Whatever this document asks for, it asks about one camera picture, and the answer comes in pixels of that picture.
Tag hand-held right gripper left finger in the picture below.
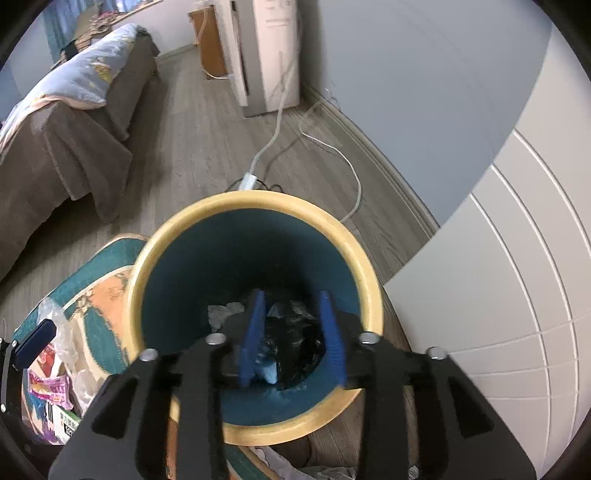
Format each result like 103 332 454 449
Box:
48 290 267 480

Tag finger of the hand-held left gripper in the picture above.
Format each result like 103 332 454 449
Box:
0 318 57 416

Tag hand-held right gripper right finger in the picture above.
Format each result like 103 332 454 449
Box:
320 290 539 480

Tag red white wrapper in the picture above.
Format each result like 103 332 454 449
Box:
28 345 63 376

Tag clear plastic bag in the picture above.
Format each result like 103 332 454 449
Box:
37 298 95 411

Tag black plastic bag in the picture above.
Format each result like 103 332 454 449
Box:
222 288 352 391

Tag pink snack wrapper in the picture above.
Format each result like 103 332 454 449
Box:
27 371 74 411

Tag yellow rimmed teal trash bin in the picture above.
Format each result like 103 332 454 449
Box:
122 189 385 446

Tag teal orange patterned cushion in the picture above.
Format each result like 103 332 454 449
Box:
9 233 273 480

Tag white printed cloth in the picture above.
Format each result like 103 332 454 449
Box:
254 445 356 480

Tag brown covered bed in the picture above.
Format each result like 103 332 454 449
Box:
0 23 160 282

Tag white wardrobe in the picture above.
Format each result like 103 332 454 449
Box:
383 21 591 480

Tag light blue printed quilt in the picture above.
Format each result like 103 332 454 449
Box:
0 23 139 153

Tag white air purifier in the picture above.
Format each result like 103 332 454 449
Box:
215 0 303 118

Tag wooden cabinet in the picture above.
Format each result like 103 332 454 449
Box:
187 7 229 79

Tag plaid clothes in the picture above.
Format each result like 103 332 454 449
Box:
76 14 116 49

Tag blue curtain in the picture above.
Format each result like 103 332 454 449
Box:
44 0 130 56

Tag thin white cable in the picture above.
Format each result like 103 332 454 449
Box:
300 99 362 224

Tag thick white power cable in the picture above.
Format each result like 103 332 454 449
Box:
238 55 296 191

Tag white cabinet cable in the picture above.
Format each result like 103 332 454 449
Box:
201 9 232 81

